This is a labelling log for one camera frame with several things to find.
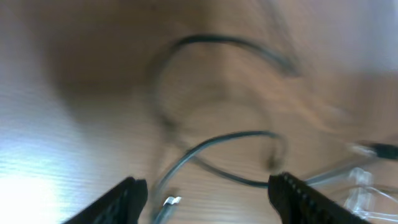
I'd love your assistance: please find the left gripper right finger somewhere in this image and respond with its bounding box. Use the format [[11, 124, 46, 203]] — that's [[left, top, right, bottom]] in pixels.
[[268, 172, 370, 224]]

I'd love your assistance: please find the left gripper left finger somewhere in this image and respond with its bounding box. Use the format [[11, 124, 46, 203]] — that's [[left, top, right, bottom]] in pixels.
[[64, 177, 148, 224]]

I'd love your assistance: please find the white USB cable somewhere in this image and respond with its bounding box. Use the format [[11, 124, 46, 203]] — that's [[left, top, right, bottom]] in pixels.
[[341, 167, 398, 223]]

